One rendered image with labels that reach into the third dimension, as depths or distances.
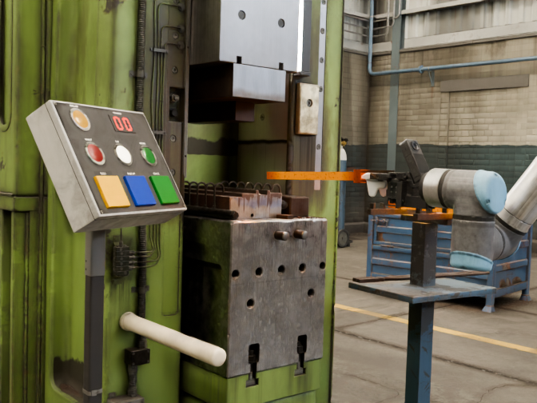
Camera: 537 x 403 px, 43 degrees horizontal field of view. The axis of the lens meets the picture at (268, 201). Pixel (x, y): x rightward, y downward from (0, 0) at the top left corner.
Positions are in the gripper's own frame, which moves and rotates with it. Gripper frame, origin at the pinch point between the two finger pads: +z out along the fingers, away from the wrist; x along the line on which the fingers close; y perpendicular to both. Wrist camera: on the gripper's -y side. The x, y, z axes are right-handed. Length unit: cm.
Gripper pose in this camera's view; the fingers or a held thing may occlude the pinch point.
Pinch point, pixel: (367, 173)
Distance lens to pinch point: 176.3
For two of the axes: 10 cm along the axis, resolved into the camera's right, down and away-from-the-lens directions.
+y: -0.4, 10.0, 0.7
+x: 7.6, -0.1, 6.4
